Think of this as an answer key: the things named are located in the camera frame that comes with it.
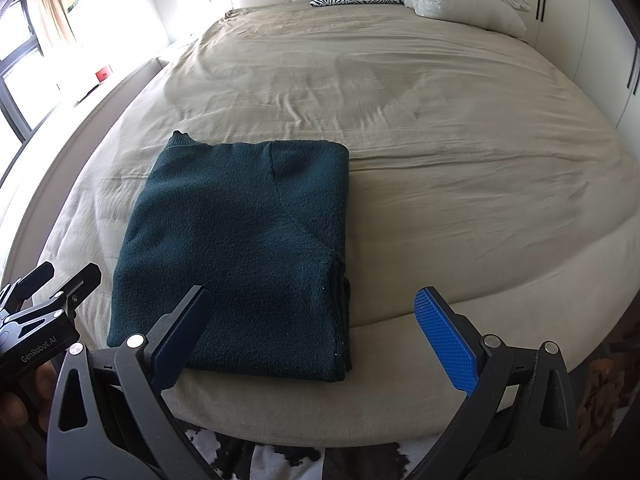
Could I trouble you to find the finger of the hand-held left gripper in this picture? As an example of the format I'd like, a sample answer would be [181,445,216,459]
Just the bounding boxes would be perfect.
[0,261,55,313]
[10,263,101,328]

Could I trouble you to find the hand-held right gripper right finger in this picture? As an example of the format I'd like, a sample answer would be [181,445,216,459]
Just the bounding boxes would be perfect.
[413,287,583,480]

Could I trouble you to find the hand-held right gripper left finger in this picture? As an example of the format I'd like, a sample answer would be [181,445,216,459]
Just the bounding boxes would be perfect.
[46,285,221,480]

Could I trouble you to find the dark teal sweater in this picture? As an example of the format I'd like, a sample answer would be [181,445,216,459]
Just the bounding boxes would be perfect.
[106,131,353,384]

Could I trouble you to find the person's left hand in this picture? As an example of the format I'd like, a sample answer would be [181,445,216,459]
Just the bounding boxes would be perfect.
[0,360,59,432]

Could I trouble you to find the black and white cowhide rug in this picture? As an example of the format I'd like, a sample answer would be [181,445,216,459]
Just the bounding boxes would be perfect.
[177,424,453,480]

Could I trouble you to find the white window ledge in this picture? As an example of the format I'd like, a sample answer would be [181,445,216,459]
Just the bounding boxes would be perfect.
[0,55,172,203]

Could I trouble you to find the bed with beige sheet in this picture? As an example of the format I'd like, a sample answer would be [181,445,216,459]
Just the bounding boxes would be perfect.
[0,2,640,448]

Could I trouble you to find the dark framed window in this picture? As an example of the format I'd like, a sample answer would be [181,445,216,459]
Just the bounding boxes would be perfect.
[0,0,52,153]

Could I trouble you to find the beige curtain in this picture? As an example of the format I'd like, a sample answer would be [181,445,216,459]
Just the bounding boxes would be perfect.
[25,0,67,57]

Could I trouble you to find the white folded duvet pile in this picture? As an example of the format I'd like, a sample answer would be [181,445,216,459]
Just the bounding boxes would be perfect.
[404,0,527,39]

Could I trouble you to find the white wardrobe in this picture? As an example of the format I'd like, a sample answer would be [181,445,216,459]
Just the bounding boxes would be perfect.
[520,0,640,132]

